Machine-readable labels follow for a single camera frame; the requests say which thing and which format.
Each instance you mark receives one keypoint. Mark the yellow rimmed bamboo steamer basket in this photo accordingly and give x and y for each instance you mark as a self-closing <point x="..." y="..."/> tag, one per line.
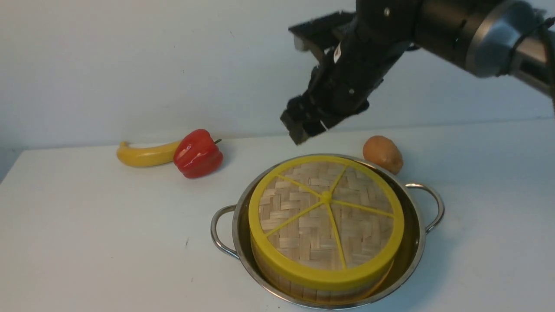
<point x="322" y="269"/>

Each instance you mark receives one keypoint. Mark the brown potato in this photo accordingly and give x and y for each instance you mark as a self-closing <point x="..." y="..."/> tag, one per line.
<point x="382" y="151"/>

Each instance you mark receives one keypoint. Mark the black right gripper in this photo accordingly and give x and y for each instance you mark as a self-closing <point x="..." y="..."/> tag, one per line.
<point x="337" y="90"/>

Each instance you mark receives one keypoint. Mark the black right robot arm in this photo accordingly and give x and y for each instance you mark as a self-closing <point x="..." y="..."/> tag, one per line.
<point x="355" y="50"/>

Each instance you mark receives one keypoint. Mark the red bell pepper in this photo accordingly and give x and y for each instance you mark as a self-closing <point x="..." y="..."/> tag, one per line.
<point x="198" y="155"/>

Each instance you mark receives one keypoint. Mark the yellow banana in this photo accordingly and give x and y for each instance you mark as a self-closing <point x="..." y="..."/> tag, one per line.
<point x="146" y="157"/>

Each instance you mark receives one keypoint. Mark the yellow woven steamer lid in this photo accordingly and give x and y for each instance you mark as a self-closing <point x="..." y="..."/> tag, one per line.
<point x="327" y="195"/>

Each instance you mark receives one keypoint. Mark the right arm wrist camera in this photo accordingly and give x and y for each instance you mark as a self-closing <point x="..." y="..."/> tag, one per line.
<point x="321" y="34"/>

